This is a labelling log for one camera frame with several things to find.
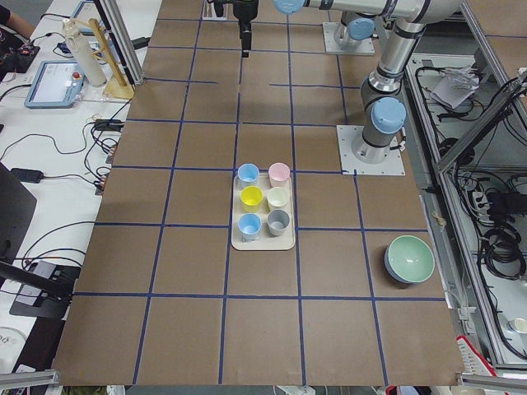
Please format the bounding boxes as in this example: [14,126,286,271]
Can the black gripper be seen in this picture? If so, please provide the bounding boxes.
[233,0,259,58]

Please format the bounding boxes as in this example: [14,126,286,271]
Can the grey plastic cup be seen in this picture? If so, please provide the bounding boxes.
[267,209,291,236]

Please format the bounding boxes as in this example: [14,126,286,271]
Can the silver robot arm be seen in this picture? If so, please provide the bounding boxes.
[213,1,375,58]
[274,1,461,164]

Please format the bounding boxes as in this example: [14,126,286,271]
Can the blue cup far corner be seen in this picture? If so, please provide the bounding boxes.
[237,163,259,186]

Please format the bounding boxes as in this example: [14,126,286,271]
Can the blue cup corner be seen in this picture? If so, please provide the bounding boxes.
[237,163,259,186]
[238,213,262,241]

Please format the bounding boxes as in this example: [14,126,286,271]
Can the pink plastic cup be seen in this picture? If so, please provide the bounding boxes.
[268,162,290,187]

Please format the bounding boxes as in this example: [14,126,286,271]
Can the yellow plastic cup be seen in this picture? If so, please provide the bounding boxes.
[240,185,264,212]

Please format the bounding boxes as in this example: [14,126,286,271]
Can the cream plastic cup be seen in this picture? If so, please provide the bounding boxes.
[267,187,290,211]

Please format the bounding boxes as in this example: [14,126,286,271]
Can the blue cup near corner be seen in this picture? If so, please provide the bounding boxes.
[238,213,262,241]

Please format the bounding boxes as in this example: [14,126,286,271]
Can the wooden mug tree stand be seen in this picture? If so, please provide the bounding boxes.
[66,18,133,100]

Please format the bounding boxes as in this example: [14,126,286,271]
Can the cream plastic tray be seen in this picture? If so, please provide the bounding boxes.
[231,173,296,251]

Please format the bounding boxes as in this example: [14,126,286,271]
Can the blue teach pendant tablet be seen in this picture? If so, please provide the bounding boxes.
[24,61,85,109]

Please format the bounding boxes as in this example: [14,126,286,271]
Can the crumpled white paper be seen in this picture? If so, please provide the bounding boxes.
[430,66,479,109]

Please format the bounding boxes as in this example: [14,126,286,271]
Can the black power adapter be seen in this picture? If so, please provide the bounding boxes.
[10,168,44,184]

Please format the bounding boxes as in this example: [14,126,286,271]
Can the blue bowl under green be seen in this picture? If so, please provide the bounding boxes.
[384,245,411,284]

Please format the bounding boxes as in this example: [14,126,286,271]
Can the black monitor stand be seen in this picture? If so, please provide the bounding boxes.
[0,164,82,320]

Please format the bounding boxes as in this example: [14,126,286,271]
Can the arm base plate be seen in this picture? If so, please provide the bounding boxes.
[322,22,375,56]
[336,125,405,176]

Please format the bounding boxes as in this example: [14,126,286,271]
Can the aluminium frame post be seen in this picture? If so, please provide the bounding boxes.
[94,0,144,86]

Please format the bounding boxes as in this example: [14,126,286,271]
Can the black coiled cables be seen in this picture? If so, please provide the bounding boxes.
[479,225,527,283]

